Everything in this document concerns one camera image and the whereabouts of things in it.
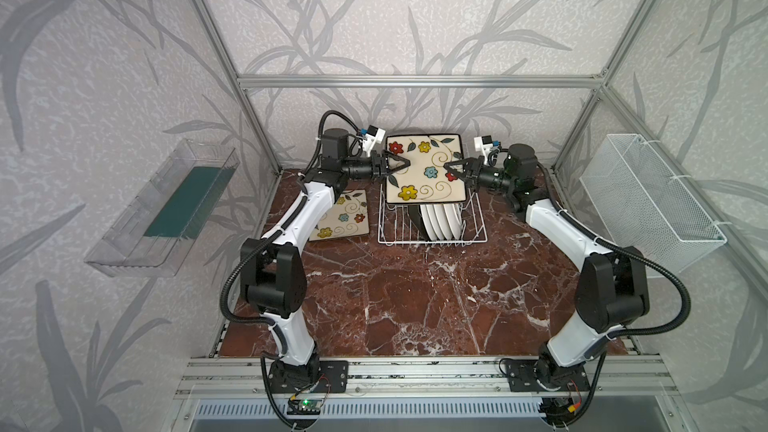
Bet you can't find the white round plate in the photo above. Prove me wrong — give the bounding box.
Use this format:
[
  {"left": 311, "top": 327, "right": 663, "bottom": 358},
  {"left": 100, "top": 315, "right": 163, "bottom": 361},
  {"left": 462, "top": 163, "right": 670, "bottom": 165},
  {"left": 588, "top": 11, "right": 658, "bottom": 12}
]
[
  {"left": 425, "top": 204, "right": 445, "bottom": 241},
  {"left": 433, "top": 204, "right": 454, "bottom": 240},
  {"left": 443, "top": 203, "right": 463, "bottom": 240},
  {"left": 419, "top": 204, "right": 438, "bottom": 242}
]

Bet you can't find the left green circuit board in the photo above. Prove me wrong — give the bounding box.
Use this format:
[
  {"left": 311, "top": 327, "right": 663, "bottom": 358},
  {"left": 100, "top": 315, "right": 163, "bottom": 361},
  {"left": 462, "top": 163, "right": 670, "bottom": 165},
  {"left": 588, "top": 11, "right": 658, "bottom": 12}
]
[{"left": 287, "top": 397, "right": 324, "bottom": 416}]

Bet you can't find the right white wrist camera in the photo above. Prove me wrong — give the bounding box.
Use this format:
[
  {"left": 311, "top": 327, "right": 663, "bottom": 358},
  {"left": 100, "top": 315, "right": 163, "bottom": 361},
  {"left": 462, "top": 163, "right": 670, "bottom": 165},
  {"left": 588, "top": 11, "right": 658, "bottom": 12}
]
[{"left": 473, "top": 135, "right": 501, "bottom": 167}]

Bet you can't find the clear plastic wall bin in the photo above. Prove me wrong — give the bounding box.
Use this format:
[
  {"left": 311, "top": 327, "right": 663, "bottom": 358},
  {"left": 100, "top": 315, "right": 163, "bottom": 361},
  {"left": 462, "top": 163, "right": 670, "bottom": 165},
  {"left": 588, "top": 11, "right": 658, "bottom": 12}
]
[{"left": 85, "top": 139, "right": 240, "bottom": 278}]

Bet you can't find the square floral plate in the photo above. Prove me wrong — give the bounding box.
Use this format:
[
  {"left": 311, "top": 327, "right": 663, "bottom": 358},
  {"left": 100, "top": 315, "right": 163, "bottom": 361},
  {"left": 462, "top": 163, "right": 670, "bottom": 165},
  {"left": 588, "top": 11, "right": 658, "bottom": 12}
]
[
  {"left": 309, "top": 189, "right": 370, "bottom": 241},
  {"left": 385, "top": 133, "right": 467, "bottom": 204}
]

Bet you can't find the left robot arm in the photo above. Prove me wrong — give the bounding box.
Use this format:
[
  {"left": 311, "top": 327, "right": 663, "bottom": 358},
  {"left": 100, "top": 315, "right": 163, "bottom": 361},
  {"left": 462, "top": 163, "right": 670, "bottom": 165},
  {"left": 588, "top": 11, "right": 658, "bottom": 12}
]
[{"left": 219, "top": 110, "right": 410, "bottom": 391}]

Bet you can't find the white wire dish rack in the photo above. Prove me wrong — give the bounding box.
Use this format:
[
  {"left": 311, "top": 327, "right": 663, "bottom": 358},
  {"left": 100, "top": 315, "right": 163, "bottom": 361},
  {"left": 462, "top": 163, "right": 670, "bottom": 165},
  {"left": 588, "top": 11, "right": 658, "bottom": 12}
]
[{"left": 376, "top": 186, "right": 488, "bottom": 247}]

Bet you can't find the pink object in basket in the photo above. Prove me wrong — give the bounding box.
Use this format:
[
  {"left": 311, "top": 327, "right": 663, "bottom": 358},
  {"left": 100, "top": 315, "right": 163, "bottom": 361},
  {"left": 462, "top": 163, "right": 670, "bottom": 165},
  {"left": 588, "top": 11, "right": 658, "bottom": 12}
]
[{"left": 620, "top": 246, "right": 650, "bottom": 267}]

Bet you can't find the white mesh wall basket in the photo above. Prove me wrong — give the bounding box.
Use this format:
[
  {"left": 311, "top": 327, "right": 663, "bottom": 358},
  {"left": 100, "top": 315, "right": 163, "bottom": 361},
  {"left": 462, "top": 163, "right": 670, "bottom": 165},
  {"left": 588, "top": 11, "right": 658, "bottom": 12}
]
[{"left": 580, "top": 134, "right": 727, "bottom": 274}]

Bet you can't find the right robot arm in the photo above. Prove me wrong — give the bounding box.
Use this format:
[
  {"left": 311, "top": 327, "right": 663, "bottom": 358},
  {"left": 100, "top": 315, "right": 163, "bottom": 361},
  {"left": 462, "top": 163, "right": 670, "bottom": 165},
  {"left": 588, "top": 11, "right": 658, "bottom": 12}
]
[{"left": 445, "top": 144, "right": 692, "bottom": 391}]

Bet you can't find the aluminium mounting rail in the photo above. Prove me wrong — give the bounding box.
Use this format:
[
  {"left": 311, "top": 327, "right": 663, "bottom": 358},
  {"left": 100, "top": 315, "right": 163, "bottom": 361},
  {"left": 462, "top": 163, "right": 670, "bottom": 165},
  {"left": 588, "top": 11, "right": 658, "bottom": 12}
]
[{"left": 174, "top": 355, "right": 680, "bottom": 400}]

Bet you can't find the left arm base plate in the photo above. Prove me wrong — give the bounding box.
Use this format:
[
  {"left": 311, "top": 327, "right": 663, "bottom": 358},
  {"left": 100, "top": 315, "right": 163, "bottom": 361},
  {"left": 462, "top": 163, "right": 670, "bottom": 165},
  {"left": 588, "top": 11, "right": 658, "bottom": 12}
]
[{"left": 267, "top": 360, "right": 349, "bottom": 394}]

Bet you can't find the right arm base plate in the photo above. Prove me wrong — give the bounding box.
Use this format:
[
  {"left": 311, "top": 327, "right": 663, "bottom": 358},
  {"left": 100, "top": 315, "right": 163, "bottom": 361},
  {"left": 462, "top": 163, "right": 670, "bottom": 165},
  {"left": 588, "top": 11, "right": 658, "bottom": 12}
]
[{"left": 498, "top": 358, "right": 590, "bottom": 392}]

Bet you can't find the right circuit board with wires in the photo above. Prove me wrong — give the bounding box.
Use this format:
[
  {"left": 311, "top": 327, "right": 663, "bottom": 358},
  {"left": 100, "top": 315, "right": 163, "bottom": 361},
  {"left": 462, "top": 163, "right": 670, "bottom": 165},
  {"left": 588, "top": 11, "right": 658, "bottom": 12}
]
[{"left": 539, "top": 397, "right": 581, "bottom": 422}]

